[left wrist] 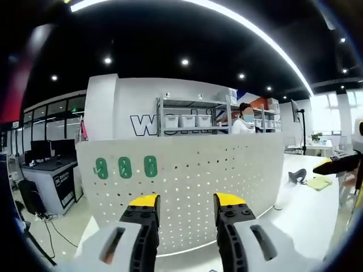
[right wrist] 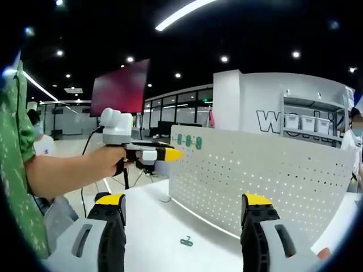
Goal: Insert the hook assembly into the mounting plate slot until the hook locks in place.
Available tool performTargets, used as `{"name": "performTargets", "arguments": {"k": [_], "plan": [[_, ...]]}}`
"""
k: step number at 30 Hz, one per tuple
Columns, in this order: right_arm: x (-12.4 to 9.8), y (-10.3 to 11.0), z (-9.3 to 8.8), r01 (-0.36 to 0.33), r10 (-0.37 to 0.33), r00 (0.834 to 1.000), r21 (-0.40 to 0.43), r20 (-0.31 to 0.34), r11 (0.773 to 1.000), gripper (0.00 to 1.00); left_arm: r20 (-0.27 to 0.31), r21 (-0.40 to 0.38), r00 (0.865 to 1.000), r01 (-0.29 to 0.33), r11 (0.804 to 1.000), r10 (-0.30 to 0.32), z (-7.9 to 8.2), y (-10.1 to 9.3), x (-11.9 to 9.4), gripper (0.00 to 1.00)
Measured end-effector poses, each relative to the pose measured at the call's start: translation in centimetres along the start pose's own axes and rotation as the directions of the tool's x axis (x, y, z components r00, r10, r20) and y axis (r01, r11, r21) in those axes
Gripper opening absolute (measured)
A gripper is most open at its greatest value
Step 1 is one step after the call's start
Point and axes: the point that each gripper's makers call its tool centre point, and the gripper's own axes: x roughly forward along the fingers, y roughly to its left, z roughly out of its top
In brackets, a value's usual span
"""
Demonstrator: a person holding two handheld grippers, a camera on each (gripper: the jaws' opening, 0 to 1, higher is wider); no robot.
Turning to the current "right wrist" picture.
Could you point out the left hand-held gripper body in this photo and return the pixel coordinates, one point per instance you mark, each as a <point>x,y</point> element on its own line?
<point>117,124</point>

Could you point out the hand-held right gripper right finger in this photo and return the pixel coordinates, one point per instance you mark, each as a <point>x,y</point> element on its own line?
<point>272,243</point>

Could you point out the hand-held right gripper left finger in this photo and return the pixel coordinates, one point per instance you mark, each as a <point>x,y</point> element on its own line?
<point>85,243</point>

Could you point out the white perforated mounting plate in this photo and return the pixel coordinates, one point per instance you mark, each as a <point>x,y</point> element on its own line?
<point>255,181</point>

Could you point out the person's left hand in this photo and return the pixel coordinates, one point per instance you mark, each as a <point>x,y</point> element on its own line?
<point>109,161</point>

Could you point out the person's right hand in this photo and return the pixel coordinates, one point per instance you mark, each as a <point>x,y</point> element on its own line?
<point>324,252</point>

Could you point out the black desktop monitor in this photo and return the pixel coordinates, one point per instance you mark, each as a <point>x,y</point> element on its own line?
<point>164,127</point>

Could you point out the black computer tower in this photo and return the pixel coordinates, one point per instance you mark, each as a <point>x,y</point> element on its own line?
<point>147,167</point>

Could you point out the large red display screen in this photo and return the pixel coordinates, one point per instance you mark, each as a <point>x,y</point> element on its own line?
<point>119,90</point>

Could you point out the grey fabric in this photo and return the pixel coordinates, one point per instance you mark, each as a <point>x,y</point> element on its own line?
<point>61,218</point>

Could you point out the black tripod stand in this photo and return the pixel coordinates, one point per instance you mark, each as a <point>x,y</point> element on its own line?
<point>126,178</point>

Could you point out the black computer mouse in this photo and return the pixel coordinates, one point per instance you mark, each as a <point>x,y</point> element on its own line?
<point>102,195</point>

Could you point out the pink hanging item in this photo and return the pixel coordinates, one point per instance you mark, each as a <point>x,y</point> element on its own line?
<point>211,119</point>

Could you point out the ceiling air vent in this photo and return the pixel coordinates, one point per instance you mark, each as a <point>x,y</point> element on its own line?
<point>73,90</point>

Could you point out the long ceiling light strip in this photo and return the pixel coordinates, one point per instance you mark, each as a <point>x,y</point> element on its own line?
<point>39,85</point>
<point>184,14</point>

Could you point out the person's green patterned shirt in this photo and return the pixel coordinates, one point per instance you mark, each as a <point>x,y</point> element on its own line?
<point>17,158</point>

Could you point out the group of round ceiling spotlights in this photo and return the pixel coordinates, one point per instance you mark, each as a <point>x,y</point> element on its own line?
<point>224,59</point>

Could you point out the white storage bin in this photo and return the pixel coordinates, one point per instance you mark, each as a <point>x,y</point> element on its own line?
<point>293,122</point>
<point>308,123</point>
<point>323,125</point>

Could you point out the grey metal shelf rack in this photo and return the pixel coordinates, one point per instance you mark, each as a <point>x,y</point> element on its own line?
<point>312,99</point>

